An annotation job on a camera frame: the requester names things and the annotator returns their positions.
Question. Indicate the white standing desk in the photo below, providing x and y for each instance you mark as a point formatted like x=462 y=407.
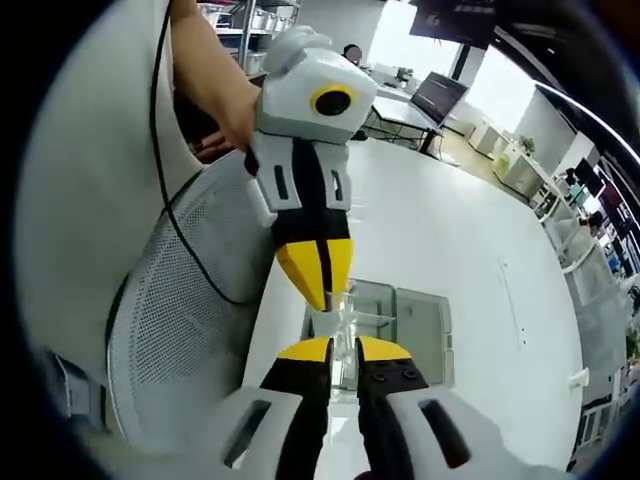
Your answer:
x=400 y=107

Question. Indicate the person's grey shirt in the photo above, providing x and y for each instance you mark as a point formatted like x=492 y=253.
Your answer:
x=90 y=175

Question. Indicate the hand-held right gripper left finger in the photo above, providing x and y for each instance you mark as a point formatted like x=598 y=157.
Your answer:
x=260 y=435

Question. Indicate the metal storage shelf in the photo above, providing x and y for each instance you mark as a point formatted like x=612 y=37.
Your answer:
x=260 y=20

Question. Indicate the hanging dark display screen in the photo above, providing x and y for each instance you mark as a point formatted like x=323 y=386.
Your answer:
x=450 y=20

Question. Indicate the dark computer monitor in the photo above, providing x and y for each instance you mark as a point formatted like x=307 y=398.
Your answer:
x=440 y=95

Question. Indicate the grey mesh office chair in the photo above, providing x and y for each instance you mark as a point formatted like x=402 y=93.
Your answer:
x=175 y=310

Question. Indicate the clear plastic divider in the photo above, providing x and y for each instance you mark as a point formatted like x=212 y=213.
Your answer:
x=342 y=325

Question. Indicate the person's left hand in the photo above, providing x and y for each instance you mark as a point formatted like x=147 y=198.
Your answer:
x=235 y=125

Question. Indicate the green waste bin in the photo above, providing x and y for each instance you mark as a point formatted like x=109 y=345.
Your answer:
x=500 y=165

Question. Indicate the potted green plant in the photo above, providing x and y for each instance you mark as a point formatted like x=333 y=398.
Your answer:
x=526 y=145

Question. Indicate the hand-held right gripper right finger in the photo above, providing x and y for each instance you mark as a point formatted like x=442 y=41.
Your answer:
x=400 y=430

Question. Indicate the grey transparent guide fixture box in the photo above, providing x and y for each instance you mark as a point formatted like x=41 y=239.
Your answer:
x=420 y=325

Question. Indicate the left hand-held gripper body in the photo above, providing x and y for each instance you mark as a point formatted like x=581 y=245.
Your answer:
x=290 y=95

